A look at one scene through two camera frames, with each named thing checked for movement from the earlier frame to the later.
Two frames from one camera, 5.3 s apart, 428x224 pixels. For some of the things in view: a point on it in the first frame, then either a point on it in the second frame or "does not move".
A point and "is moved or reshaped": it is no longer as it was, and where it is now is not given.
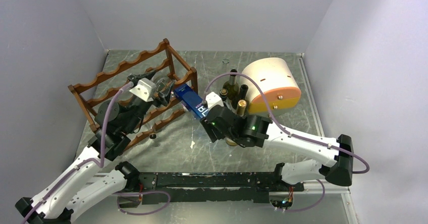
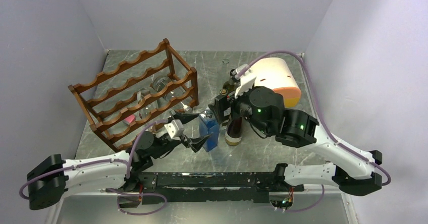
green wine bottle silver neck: x=232 y=88 does not move
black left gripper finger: x=163 y=96 to x=196 y=144
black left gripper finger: x=135 y=78 to x=184 y=117
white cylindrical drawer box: x=281 y=89 does not move
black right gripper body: x=214 y=133 to x=238 y=107
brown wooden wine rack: x=116 y=93 does not move
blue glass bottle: x=192 y=99 is moved or reshaped
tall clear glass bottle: x=225 y=69 does not move
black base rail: x=172 y=187 does not move
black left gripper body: x=134 y=106 to x=166 y=146
